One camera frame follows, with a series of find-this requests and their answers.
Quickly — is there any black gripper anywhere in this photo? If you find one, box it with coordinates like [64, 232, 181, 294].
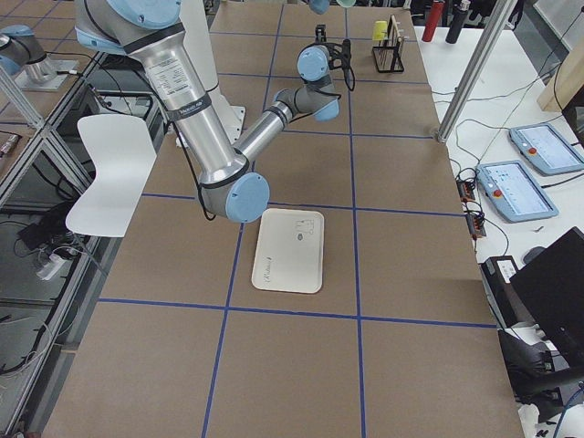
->
[315, 25, 328, 45]

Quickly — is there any light green plastic cup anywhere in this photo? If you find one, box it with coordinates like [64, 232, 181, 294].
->
[336, 0, 356, 8]

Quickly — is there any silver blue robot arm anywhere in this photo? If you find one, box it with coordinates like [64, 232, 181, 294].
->
[75, 1, 345, 223]
[306, 0, 329, 15]

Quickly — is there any yellow plastic cup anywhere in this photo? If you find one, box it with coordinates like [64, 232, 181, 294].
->
[371, 20, 388, 42]

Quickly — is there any cream rabbit tray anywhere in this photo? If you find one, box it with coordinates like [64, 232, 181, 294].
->
[251, 208, 324, 294]

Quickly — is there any red cylindrical bottle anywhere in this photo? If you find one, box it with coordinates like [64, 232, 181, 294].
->
[422, 0, 445, 42]

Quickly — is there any black cylindrical bottle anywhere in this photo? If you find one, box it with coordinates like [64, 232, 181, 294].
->
[445, 0, 471, 44]

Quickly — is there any white plastic chair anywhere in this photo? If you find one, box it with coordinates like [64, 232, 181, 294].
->
[66, 114, 156, 237]

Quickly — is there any near blue teach pendant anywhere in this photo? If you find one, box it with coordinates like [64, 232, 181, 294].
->
[476, 161, 558, 223]

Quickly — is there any blue teach pendant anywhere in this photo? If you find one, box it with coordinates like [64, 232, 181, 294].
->
[476, 161, 558, 223]
[509, 122, 583, 175]

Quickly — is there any far blue teach pendant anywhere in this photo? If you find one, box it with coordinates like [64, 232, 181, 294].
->
[509, 122, 583, 175]

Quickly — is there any black laptop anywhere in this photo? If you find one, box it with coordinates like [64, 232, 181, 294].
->
[510, 227, 583, 366]

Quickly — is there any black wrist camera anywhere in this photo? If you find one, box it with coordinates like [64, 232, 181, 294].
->
[328, 39, 355, 91]

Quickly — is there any black wire cup rack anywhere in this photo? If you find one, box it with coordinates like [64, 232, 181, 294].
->
[371, 15, 405, 73]

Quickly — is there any aluminium frame post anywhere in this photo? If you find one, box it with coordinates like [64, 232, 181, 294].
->
[436, 0, 516, 143]

